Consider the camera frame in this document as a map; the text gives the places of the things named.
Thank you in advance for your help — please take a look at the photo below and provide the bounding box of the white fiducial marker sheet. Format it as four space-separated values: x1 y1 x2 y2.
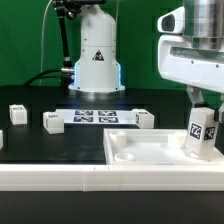
56 109 135 125

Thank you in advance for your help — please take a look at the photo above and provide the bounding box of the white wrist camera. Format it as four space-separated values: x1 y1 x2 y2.
157 7 185 34

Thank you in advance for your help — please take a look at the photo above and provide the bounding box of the white square table top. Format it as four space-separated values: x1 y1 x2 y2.
103 129 224 166

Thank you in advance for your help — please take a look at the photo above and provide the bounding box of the white U-shaped fence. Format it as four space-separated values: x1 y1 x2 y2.
0 129 224 193

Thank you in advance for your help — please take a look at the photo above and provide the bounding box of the white cable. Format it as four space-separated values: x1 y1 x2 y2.
39 0 54 87

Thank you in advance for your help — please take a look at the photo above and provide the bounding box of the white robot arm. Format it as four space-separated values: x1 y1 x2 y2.
76 0 224 105

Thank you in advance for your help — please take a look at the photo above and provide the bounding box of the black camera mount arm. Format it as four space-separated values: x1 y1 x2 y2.
52 0 107 67

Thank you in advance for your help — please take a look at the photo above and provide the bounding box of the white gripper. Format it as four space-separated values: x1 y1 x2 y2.
158 35 224 122

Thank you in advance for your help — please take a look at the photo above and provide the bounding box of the black cable bundle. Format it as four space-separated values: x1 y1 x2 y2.
22 68 74 88

